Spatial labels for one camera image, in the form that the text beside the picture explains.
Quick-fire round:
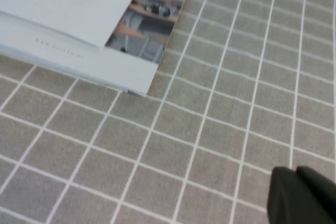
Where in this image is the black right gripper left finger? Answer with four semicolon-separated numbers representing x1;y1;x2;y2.
267;166;319;224

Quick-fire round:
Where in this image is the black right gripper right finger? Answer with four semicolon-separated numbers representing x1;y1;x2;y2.
296;165;336;224

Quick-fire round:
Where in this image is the grey white-grid tablecloth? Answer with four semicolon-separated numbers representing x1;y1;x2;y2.
0;0;336;224

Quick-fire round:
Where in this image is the white stacked booklet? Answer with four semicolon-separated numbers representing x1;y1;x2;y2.
0;45;148;97

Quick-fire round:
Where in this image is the brochure with robot office cover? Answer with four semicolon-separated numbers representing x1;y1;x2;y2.
0;0;196;96

